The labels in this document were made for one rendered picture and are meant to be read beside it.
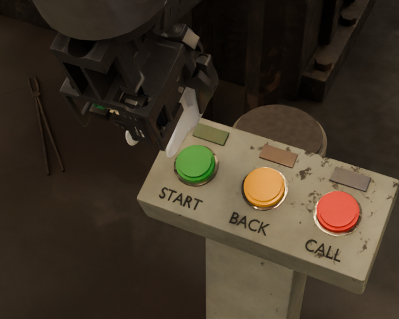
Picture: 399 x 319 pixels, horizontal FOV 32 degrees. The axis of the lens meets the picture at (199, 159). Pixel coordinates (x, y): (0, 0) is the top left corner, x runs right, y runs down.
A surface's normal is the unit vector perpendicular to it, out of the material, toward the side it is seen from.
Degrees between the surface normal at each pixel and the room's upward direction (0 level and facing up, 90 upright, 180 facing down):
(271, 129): 0
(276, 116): 0
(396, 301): 0
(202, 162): 20
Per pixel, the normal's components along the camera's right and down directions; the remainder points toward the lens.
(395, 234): -0.01, -0.70
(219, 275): -0.43, 0.65
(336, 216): -0.15, -0.43
